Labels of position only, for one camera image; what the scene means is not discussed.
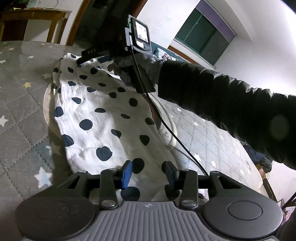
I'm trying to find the white navy polka-dot garment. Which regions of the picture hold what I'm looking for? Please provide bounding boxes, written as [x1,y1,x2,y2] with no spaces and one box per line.
[52,52,205,202]

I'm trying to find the black jacket right forearm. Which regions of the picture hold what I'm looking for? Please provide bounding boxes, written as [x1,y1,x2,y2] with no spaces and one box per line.
[158,61,295,169]

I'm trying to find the gloved right hand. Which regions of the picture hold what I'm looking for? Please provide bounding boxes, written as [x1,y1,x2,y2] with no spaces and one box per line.
[107,53,166,93]

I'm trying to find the gripper-mounted display unit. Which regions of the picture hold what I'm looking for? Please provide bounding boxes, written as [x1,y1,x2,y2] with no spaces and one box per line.
[125,15,152,54]

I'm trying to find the blue sofa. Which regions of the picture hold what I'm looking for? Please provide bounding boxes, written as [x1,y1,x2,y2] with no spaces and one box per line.
[151,42,185,62]

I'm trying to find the round black induction cooktop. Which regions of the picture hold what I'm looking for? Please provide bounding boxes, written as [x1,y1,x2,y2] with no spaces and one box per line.
[44,55,174,155]

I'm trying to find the glass jar on table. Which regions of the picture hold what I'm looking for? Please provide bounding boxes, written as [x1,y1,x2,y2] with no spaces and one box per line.
[27,0,59,9]

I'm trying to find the seated person dark jacket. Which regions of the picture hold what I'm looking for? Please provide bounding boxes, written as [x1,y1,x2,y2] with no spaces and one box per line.
[243,144,272,173]

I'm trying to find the grey star-patterned table cover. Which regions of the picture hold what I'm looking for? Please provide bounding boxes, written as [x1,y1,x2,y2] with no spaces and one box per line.
[1,41,265,240]

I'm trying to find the wooden side table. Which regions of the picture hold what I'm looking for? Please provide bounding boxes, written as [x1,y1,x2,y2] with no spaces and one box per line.
[1,8,72,44]

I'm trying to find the dark green window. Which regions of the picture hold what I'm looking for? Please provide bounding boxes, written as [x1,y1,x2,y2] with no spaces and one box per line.
[175,1,236,66]

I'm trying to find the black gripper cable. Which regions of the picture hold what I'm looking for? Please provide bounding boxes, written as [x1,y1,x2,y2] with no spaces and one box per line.
[130,45,209,176]

